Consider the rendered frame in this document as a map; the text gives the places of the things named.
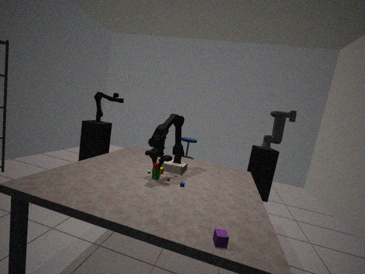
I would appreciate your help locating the purple cube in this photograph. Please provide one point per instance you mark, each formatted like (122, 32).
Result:
(220, 238)

